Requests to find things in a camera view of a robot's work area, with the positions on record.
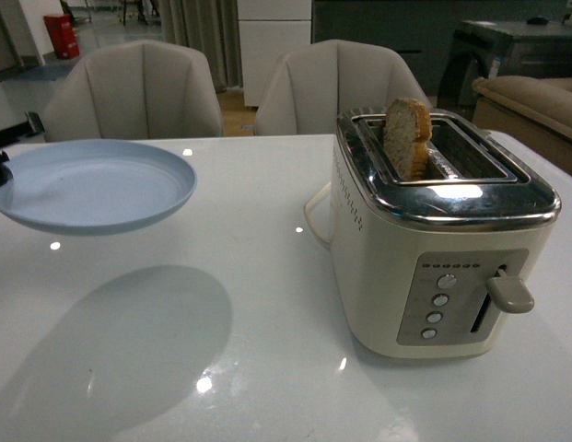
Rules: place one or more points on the grey kitchen counter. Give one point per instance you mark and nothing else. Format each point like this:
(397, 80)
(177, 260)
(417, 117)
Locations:
(417, 27)

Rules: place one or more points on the grey curtain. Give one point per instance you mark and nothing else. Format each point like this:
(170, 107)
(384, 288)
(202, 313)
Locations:
(210, 27)

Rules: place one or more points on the grey chair left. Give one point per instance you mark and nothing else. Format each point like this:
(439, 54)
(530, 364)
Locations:
(137, 90)

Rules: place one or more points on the grey chair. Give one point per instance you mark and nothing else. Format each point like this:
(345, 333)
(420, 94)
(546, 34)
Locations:
(137, 90)
(310, 86)

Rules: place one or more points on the light blue plate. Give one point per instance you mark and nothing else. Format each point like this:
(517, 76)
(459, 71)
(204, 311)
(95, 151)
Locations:
(95, 187)

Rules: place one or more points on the bread slice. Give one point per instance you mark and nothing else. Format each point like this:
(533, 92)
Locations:
(407, 130)

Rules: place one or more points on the red fire extinguisher box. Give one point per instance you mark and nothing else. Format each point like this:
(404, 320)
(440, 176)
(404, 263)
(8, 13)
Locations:
(62, 36)

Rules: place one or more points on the grey chair right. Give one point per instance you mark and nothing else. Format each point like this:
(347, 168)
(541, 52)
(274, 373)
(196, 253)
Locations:
(310, 86)

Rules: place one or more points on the cream two-slot toaster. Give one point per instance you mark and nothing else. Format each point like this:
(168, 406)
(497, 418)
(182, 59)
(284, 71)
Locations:
(430, 268)

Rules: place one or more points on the black appliance box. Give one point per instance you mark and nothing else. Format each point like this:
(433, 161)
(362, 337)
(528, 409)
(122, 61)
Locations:
(502, 48)

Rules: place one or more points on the beige sofa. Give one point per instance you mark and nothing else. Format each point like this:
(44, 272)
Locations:
(537, 112)

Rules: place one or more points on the white cabinet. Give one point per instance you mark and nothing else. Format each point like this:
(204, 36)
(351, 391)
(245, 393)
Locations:
(268, 29)

